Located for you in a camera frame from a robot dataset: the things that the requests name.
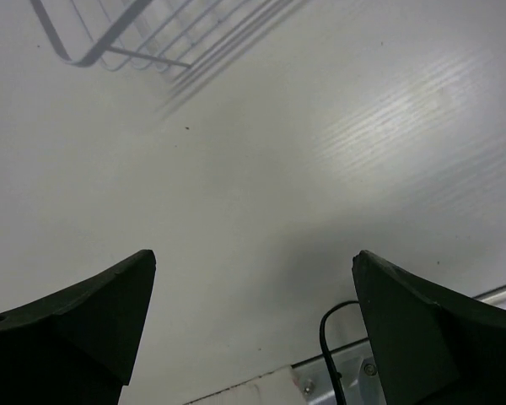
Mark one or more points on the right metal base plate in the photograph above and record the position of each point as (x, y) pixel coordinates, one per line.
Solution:
(355, 362)

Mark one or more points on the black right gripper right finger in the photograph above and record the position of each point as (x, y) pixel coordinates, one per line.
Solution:
(431, 344)

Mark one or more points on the white wire dish rack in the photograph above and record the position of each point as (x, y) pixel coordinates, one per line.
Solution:
(183, 41)

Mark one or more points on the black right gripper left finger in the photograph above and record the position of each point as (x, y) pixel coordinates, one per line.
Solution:
(78, 345)

